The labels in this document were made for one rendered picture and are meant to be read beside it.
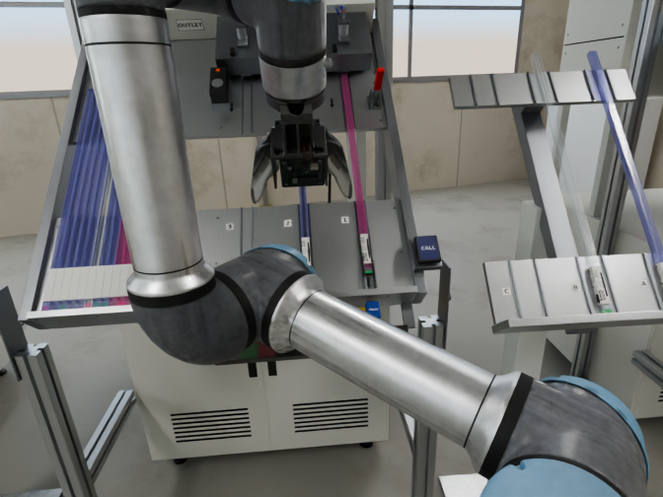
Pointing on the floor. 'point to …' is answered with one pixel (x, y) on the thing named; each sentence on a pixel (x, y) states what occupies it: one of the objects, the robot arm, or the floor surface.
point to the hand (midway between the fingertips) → (302, 197)
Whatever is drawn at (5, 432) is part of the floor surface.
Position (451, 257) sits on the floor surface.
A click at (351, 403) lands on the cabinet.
